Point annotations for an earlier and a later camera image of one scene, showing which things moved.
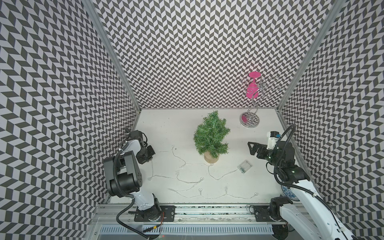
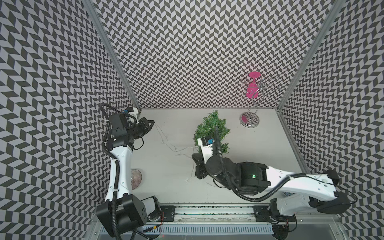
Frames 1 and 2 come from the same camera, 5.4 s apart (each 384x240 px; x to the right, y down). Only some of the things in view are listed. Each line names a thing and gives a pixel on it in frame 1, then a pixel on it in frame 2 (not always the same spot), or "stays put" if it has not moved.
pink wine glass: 252,89 stays put
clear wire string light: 200,180 to 170,145
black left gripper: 151,152 to 142,122
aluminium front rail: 109,214 stays put
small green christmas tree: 209,136 stays put
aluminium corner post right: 321,36 stays put
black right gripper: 262,148 to 200,173
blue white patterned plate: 289,193 stays put
